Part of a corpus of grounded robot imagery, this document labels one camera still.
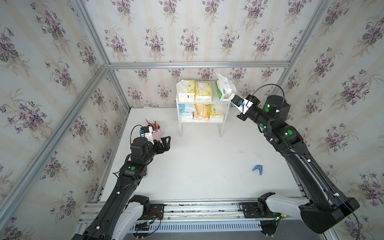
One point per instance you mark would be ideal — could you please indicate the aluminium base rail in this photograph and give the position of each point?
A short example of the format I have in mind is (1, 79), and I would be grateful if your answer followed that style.
(205, 217)

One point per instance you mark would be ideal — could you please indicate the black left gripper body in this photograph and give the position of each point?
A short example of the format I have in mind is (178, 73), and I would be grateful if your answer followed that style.
(157, 149)

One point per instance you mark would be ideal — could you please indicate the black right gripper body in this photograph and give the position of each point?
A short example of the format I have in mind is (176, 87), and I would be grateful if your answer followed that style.
(244, 117)

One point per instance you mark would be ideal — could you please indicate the white green tissue pack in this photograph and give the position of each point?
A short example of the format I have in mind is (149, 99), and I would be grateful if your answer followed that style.
(225, 87)

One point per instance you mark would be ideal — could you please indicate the yellow lower tissue pack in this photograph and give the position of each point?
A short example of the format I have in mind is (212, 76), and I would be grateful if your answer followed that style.
(217, 111)

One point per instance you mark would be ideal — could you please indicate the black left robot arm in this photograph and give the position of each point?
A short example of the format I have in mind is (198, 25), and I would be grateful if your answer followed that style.
(118, 213)

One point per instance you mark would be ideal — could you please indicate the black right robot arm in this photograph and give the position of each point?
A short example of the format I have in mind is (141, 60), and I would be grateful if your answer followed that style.
(325, 205)

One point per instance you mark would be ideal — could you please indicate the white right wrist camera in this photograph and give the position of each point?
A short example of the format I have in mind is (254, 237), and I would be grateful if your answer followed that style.
(240, 101)

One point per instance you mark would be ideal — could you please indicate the blue plastic clip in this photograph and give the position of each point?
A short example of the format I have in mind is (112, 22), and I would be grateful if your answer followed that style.
(258, 168)

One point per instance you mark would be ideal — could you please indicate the pink pen holder cup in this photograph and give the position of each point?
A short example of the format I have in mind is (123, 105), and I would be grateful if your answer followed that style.
(157, 133)

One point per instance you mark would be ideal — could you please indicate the blue cartoon tissue pack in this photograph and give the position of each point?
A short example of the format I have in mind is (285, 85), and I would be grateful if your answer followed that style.
(187, 111)

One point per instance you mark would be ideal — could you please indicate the yellow floral tissue pack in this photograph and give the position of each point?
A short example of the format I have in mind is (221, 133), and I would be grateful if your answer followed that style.
(203, 92)

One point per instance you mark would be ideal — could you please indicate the orange tissue pack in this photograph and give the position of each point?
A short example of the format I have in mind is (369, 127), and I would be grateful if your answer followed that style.
(202, 112)

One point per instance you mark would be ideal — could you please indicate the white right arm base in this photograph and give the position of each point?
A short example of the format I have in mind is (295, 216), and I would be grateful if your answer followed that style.
(271, 204)

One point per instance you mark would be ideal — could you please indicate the white two-tier shelf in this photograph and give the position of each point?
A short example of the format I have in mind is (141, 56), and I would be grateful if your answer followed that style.
(199, 102)

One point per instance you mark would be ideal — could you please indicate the white yellow tissue pack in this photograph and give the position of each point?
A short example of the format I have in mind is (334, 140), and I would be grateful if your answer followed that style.
(186, 91)

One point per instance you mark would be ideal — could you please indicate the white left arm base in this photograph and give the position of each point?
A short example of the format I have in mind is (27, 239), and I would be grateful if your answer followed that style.
(138, 206)

